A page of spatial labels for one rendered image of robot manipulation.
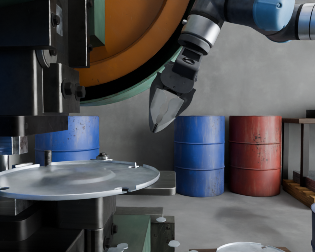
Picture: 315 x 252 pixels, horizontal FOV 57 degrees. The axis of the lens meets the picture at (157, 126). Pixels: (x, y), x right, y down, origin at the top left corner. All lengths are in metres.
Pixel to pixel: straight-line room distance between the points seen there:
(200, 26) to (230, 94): 3.29
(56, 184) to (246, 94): 3.57
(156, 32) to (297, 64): 3.41
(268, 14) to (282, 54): 3.54
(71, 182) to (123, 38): 0.54
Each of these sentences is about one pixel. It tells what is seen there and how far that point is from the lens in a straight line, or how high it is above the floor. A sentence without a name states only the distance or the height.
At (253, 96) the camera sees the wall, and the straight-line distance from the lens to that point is 3.95.
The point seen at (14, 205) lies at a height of 0.75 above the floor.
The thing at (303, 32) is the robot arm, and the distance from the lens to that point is 0.70.
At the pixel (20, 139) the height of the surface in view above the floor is 0.85.
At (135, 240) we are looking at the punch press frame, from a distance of 0.62.
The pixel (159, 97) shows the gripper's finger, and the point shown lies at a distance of 0.61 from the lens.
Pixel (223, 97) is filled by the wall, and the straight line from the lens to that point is 3.87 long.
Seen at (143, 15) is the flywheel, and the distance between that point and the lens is 0.93.
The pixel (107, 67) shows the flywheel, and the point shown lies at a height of 1.03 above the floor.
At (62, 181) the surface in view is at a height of 0.79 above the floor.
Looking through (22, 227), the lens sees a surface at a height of 0.73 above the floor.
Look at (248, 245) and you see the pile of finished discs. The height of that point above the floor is 0.39.
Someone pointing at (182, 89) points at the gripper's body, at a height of 0.94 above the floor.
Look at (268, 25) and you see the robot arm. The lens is 0.60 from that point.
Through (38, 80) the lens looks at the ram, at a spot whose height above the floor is 0.95.
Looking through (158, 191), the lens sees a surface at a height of 0.77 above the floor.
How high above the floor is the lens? 0.89
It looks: 2 degrees down
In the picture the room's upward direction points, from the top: straight up
